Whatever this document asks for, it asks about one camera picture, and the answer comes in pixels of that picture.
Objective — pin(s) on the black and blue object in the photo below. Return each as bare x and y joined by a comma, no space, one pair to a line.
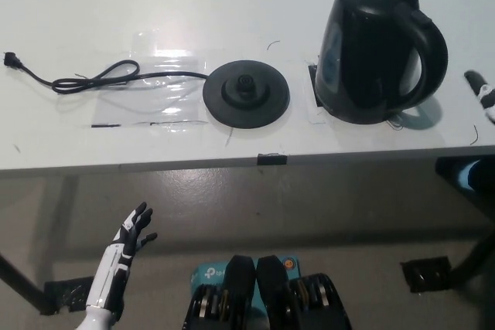
472,175

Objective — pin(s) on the small black tape piece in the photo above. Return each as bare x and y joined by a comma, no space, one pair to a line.
272,158

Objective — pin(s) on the black robot feet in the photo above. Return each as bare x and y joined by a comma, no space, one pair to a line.
270,287

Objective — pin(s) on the round black kettle base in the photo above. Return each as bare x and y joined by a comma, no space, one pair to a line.
247,102

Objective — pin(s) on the teal tp-link box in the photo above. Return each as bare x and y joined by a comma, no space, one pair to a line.
209,274

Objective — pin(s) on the black electric kettle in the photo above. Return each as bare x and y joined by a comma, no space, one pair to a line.
367,55

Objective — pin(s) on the black tape square patch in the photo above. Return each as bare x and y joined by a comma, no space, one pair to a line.
314,86

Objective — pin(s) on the clear plastic film sheet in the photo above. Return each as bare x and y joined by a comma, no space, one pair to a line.
166,63

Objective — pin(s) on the white and black left hand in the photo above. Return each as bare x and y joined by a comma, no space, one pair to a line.
120,256

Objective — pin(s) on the white and black right hand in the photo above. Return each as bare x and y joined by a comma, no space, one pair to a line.
486,96

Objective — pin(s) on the thin black tape strip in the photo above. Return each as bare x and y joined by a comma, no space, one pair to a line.
106,126

